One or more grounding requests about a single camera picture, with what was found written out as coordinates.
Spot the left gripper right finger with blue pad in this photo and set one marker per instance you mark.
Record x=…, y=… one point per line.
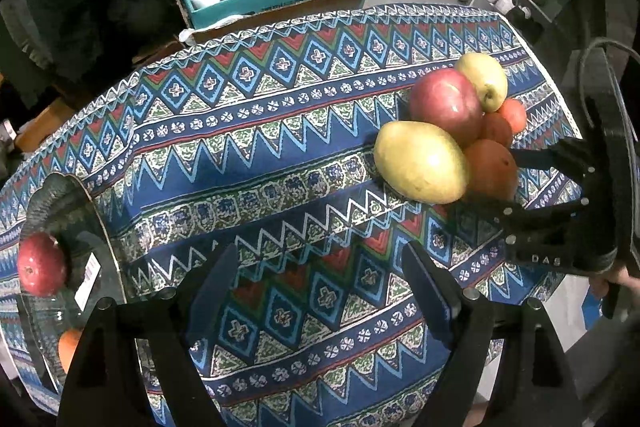
x=533, y=387

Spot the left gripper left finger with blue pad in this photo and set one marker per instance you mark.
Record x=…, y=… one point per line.
x=103, y=385

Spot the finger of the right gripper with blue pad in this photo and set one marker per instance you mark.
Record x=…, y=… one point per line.
x=546, y=222
x=569, y=156

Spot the large orange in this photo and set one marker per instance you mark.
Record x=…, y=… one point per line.
x=67, y=345
x=493, y=171

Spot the small mandarin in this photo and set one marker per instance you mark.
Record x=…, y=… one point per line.
x=495, y=128
x=514, y=113

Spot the yellow green pear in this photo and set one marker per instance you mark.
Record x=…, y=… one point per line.
x=487, y=77

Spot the dark red apple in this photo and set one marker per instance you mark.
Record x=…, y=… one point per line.
x=41, y=265

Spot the dark glass fruit bowl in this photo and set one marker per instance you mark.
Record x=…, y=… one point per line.
x=63, y=208

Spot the person's right hand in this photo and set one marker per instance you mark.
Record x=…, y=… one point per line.
x=602, y=283

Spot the blue patterned tablecloth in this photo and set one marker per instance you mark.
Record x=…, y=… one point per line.
x=264, y=139

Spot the cardboard box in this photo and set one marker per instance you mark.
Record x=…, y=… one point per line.
x=235, y=23

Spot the wooden drawer unit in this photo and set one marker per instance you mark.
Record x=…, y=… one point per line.
x=45, y=124

